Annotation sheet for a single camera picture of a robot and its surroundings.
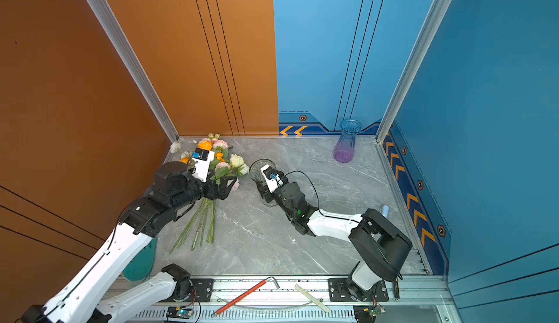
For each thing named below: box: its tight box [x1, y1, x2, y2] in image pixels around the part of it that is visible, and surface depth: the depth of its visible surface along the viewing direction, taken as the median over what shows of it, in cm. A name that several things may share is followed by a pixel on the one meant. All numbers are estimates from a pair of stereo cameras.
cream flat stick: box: [294, 283, 330, 313], surface depth 74 cm
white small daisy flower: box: [169, 141, 182, 154], surface depth 111 cm
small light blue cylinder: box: [382, 205, 390, 219], surface depth 92 cm
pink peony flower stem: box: [212, 139, 230, 150], surface depth 109 cm
